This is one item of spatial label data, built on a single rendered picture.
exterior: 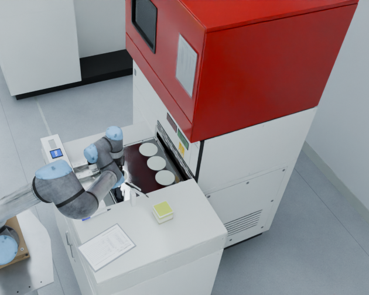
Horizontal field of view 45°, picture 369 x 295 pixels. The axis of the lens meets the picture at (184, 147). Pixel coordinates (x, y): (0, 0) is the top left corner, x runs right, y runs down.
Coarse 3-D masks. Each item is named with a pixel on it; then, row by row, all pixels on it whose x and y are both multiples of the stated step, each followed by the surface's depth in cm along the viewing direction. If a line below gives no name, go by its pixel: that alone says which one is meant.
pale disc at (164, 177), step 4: (160, 172) 231; (164, 172) 232; (168, 172) 232; (156, 176) 229; (160, 176) 229; (164, 176) 230; (168, 176) 230; (172, 176) 230; (156, 180) 227; (160, 180) 228; (164, 180) 228; (168, 180) 228; (172, 180) 228; (164, 184) 226; (168, 184) 226
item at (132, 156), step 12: (156, 144) 245; (132, 156) 237; (144, 156) 238; (132, 168) 232; (144, 168) 232; (168, 168) 234; (132, 180) 226; (144, 180) 227; (120, 192) 220; (144, 192) 221
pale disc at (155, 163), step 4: (156, 156) 239; (148, 160) 236; (152, 160) 237; (156, 160) 237; (160, 160) 237; (164, 160) 237; (148, 164) 234; (152, 164) 235; (156, 164) 235; (160, 164) 235; (164, 164) 235; (152, 168) 233; (156, 168) 233; (160, 168) 233
